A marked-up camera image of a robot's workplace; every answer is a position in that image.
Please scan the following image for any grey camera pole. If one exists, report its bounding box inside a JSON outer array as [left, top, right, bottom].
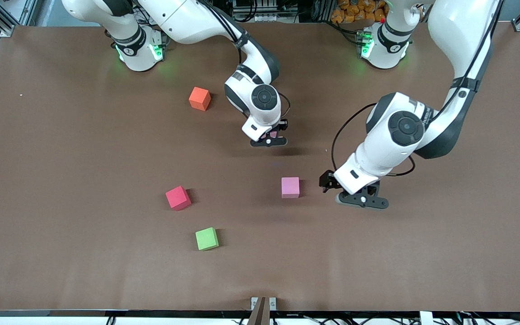
[[247, 297, 271, 325]]

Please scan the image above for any net bag of oranges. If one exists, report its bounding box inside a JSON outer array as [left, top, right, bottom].
[[331, 0, 387, 24]]

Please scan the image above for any orange foam cube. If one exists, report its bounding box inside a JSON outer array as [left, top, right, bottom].
[[189, 87, 212, 111]]

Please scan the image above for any brown table cover sheet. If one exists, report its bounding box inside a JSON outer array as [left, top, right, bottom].
[[0, 22, 520, 312]]

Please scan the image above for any metal control box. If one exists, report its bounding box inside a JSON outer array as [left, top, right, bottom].
[[232, 0, 300, 23]]

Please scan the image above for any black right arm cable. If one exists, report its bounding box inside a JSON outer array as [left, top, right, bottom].
[[279, 92, 291, 121]]

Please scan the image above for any green foam cube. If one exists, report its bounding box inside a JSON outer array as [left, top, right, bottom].
[[195, 227, 220, 251]]

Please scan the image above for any red foam cube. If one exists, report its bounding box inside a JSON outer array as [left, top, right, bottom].
[[165, 186, 192, 212]]

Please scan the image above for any silver metal bracket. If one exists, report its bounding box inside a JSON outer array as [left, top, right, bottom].
[[251, 297, 277, 312]]

